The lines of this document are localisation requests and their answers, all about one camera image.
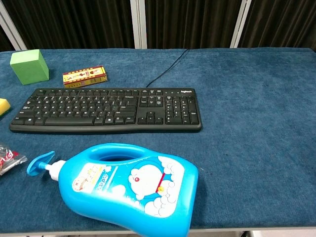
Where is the black computer keyboard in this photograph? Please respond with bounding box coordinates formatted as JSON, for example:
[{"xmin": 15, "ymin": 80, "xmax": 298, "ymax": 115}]
[{"xmin": 8, "ymin": 87, "xmax": 203, "ymax": 135}]

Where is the blue pump detergent bottle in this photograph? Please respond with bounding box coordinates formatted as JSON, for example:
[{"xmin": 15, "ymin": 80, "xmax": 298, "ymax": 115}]
[{"xmin": 26, "ymin": 143, "xmax": 199, "ymax": 237}]

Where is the yellow red small carton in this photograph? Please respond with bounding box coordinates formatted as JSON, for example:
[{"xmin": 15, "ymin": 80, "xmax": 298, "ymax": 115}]
[{"xmin": 62, "ymin": 65, "xmax": 108, "ymax": 89}]

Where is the blue table cloth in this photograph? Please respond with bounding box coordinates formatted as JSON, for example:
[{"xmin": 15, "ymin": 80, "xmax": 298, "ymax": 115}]
[{"xmin": 0, "ymin": 47, "xmax": 316, "ymax": 233}]

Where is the dark pleated curtain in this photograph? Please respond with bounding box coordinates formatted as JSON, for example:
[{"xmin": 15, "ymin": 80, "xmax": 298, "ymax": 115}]
[{"xmin": 0, "ymin": 0, "xmax": 316, "ymax": 52}]

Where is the green foam block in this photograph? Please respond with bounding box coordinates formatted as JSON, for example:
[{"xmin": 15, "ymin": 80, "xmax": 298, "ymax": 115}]
[{"xmin": 10, "ymin": 49, "xmax": 50, "ymax": 86}]

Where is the clear plastic snack packet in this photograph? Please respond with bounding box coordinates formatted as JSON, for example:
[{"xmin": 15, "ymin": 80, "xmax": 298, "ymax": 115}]
[{"xmin": 0, "ymin": 143, "xmax": 28, "ymax": 176}]

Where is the yellow green sponge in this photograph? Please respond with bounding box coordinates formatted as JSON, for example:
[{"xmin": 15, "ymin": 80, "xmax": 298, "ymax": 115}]
[{"xmin": 0, "ymin": 98, "xmax": 11, "ymax": 117}]

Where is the black keyboard cable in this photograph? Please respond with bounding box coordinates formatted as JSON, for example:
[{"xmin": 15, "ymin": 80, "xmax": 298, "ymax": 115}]
[{"xmin": 146, "ymin": 48, "xmax": 191, "ymax": 88}]

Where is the white frame post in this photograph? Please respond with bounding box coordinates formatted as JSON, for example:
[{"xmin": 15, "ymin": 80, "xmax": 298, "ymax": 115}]
[
  {"xmin": 230, "ymin": 0, "xmax": 252, "ymax": 48},
  {"xmin": 0, "ymin": 0, "xmax": 27, "ymax": 51},
  {"xmin": 130, "ymin": 0, "xmax": 148, "ymax": 49}
]

